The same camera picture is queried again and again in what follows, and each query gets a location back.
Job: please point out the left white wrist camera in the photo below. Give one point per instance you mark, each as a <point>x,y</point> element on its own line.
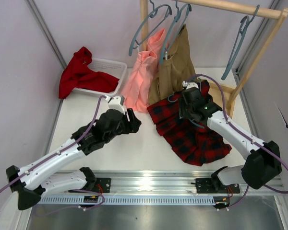
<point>116,102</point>

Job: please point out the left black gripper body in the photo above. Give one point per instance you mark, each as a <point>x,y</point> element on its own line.
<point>129,120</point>

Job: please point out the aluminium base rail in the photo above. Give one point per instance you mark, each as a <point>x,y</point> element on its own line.
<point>152,182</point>

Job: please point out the pink skirt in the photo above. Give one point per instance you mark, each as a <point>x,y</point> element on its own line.
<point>137,87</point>

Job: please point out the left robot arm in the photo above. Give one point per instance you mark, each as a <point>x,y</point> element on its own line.
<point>38,179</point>

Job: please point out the white slotted cable duct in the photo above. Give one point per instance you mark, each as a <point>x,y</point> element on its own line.
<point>133,200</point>

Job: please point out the blue hanger holding tan skirt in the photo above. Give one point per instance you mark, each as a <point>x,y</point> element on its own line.
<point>174,29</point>

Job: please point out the tan skirt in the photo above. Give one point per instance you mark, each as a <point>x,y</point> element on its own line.
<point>174,70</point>

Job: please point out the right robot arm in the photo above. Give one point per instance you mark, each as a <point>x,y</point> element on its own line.
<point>261,158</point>

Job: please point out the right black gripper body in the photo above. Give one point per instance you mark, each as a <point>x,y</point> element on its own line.
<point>186,111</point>

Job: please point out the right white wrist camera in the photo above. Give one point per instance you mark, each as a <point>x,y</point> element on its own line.
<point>189,85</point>

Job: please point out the white plastic basket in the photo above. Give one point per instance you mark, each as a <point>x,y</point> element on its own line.
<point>114,68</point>

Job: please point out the red navy plaid skirt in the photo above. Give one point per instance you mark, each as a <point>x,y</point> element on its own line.
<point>193,145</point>

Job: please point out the red garment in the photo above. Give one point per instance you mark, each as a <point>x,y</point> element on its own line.
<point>78,75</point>

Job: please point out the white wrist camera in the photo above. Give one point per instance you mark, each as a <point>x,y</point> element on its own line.
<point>189,85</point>
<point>116,102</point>

